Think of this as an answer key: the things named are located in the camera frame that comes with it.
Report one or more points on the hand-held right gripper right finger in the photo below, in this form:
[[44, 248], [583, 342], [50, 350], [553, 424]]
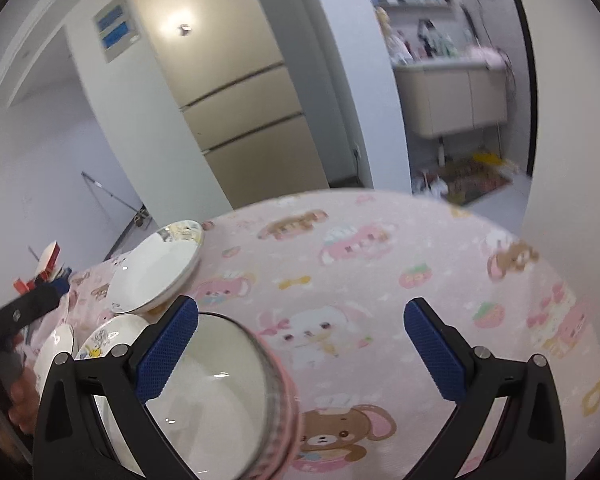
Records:
[[432, 345]]

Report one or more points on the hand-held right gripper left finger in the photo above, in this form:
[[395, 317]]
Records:
[[172, 340]]

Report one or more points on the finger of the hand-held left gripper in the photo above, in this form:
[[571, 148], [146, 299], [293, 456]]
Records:
[[22, 312]]

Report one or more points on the white cartoon print plate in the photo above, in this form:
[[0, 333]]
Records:
[[55, 355], [150, 275], [105, 337]]

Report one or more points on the white ribbed bowl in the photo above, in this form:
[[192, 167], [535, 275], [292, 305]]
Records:
[[220, 385]]

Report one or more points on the person's left hand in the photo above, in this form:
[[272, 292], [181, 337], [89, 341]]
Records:
[[25, 405]]

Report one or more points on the small red box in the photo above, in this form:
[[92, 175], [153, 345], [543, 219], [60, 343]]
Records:
[[24, 285]]

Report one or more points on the pink printed tablecloth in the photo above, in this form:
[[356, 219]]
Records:
[[405, 360]]

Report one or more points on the white and red carton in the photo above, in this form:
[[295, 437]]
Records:
[[50, 257]]

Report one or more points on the mop with metal pole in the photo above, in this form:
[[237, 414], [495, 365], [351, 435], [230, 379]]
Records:
[[125, 200]]

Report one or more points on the patterned floor mat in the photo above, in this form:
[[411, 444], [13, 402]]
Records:
[[472, 180]]

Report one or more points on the gold refrigerator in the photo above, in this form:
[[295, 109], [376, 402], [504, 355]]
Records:
[[240, 110]]

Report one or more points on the beige vanity cabinet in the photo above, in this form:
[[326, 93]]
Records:
[[450, 100]]

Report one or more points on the pink cloth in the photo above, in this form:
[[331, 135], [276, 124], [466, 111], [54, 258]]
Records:
[[487, 55]]

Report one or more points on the black faucet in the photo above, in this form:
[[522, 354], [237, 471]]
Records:
[[428, 35]]

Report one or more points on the small pink fridge magnet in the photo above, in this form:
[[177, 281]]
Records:
[[183, 29]]

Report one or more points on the blonde doll figure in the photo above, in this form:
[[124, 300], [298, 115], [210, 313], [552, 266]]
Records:
[[392, 35]]

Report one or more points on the grey wall panel blue windows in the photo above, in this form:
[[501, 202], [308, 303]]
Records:
[[116, 27]]

